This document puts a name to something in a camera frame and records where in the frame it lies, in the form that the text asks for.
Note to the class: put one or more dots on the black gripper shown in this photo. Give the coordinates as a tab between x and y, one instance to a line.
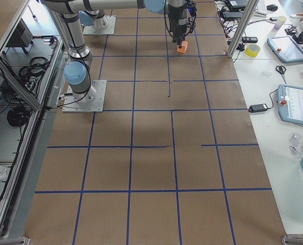
176	25

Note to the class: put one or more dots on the orange foam block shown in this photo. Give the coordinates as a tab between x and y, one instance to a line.
182	48

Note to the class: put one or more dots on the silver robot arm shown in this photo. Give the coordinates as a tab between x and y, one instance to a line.
68	11
76	72

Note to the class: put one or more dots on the yellow tape roll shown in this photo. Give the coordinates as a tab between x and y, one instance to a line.
252	50

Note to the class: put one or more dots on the black power adapter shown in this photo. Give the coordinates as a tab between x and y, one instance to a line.
258	108

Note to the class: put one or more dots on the paper cup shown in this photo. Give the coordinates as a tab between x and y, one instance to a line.
279	22

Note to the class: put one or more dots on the blue teach pendant far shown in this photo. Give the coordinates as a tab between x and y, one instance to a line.
286	49

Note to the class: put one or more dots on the blue teach pendant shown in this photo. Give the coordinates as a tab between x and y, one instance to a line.
286	49
290	103

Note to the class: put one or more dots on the black scissors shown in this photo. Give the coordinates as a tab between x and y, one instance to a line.
281	70

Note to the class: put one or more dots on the blue teach pendant near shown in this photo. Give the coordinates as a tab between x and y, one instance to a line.
290	103

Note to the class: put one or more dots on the aluminium frame post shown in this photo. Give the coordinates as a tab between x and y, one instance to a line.
247	14

